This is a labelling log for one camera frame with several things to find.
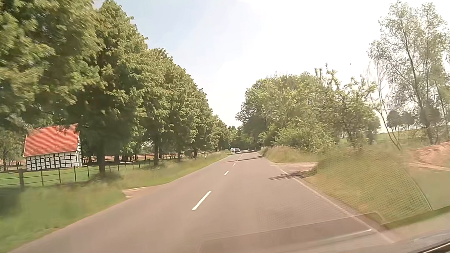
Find road markings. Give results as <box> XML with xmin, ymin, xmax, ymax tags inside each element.
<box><xmin>184</xmin><ymin>135</ymin><xmax>397</xmax><ymax>253</ymax></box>

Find group of trees and bushes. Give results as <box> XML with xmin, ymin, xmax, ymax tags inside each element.
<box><xmin>230</xmin><ymin>59</ymin><xmax>384</xmax><ymax>166</ymax></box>

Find grey asphalt road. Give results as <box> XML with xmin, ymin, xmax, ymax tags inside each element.
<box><xmin>0</xmin><ymin>132</ymin><xmax>401</xmax><ymax>253</ymax></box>

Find row of large green trees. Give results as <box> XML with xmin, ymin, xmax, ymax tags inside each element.
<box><xmin>0</xmin><ymin>0</ymin><xmax>241</xmax><ymax>196</ymax></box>

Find grass verge with dirt mound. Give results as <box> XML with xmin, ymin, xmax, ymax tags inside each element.
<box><xmin>261</xmin><ymin>121</ymin><xmax>450</xmax><ymax>239</ymax></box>

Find half-timbered building with red roof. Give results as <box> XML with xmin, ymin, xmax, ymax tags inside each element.
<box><xmin>19</xmin><ymin>122</ymin><xmax>85</xmax><ymax>175</ymax></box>

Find dark wooden pasture fence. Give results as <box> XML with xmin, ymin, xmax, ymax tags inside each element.
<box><xmin>0</xmin><ymin>136</ymin><xmax>217</xmax><ymax>194</ymax></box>

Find grass verge with fence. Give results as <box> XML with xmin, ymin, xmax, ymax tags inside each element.
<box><xmin>0</xmin><ymin>137</ymin><xmax>239</xmax><ymax>253</ymax></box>

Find tall thin birch trees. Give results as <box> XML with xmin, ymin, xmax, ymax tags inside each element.
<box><xmin>356</xmin><ymin>0</ymin><xmax>450</xmax><ymax>156</ymax></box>

